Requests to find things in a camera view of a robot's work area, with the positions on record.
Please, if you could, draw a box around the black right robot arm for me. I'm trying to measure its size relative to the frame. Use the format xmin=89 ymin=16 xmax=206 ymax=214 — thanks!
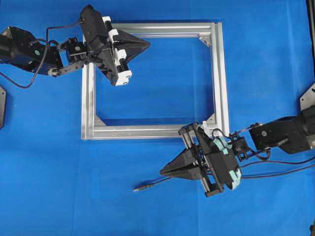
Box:
xmin=159 ymin=106 xmax=315 ymax=197

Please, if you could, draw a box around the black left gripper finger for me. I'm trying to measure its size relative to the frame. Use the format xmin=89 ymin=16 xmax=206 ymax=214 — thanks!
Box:
xmin=115 ymin=45 xmax=149 ymax=64
xmin=113 ymin=29 xmax=150 ymax=51

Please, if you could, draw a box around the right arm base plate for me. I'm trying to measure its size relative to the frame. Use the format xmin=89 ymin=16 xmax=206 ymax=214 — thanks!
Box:
xmin=300 ymin=83 xmax=315 ymax=111

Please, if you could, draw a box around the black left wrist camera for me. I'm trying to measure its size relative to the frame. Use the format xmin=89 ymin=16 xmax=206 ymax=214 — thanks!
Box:
xmin=80 ymin=4 xmax=104 ymax=51

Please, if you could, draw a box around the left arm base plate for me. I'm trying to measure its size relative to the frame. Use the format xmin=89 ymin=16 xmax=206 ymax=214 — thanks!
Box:
xmin=0 ymin=87 xmax=6 ymax=129

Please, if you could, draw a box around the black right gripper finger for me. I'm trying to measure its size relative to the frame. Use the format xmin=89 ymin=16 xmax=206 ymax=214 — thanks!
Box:
xmin=159 ymin=166 xmax=203 ymax=180
xmin=163 ymin=148 xmax=199 ymax=170

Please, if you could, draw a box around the black wire with plug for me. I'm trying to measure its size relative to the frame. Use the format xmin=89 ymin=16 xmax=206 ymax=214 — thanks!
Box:
xmin=133 ymin=157 xmax=315 ymax=193

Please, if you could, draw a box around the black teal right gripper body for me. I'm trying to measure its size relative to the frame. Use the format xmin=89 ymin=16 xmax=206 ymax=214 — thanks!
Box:
xmin=179 ymin=123 xmax=242 ymax=197

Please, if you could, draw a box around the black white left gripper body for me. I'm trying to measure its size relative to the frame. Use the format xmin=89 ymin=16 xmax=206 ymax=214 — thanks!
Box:
xmin=86 ymin=16 xmax=132 ymax=86

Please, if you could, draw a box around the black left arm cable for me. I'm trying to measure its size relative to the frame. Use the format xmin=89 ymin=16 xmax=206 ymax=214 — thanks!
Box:
xmin=0 ymin=21 xmax=86 ymax=89

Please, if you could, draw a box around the black stand pole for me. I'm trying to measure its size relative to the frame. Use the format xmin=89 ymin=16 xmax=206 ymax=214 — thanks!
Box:
xmin=305 ymin=0 xmax=315 ymax=68

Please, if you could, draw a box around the silver aluminium extrusion frame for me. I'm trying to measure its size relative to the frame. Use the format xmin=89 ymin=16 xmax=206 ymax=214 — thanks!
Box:
xmin=81 ymin=22 xmax=230 ymax=140

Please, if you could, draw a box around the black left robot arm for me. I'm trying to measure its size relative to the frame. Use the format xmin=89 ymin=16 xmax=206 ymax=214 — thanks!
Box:
xmin=0 ymin=16 xmax=150 ymax=86

